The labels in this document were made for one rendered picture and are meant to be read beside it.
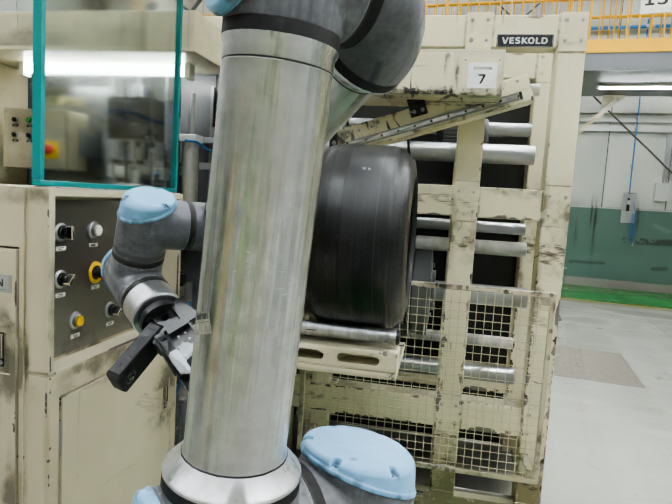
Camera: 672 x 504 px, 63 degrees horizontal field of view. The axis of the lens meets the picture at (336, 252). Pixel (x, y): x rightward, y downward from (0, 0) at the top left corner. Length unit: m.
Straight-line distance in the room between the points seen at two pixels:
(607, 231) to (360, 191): 9.53
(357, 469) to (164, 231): 0.53
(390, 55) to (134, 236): 0.56
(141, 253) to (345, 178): 0.67
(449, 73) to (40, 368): 1.43
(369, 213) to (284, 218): 0.92
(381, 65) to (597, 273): 10.32
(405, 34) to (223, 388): 0.40
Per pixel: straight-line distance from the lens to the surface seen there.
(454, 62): 1.92
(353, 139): 2.04
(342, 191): 1.46
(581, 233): 10.78
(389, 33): 0.61
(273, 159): 0.51
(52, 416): 1.29
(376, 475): 0.69
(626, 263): 10.92
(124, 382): 0.95
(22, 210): 1.23
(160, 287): 1.00
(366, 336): 1.58
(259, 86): 0.52
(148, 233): 0.99
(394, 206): 1.44
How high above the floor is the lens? 1.28
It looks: 5 degrees down
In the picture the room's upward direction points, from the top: 3 degrees clockwise
